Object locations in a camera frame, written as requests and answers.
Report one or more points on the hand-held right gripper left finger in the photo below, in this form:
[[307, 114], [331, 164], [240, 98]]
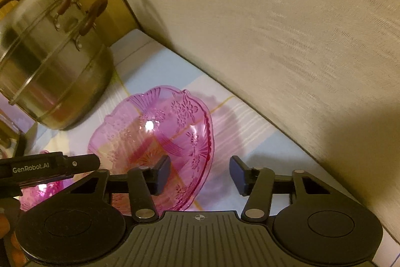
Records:
[[163, 172]]

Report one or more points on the person's left hand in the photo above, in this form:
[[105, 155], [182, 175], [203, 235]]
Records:
[[4, 221]]

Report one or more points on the stainless steel steamer pot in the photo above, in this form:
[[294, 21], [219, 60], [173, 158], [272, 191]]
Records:
[[47, 66]]

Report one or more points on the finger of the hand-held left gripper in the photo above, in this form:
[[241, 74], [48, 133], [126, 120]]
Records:
[[86, 163]]

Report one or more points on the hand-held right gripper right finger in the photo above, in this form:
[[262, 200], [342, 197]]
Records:
[[237, 174]]

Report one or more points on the plaid tablecloth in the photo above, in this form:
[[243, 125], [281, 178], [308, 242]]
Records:
[[250, 135]]

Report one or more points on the pink glass bowl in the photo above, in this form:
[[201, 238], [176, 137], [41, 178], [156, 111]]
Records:
[[37, 192], [156, 135]]

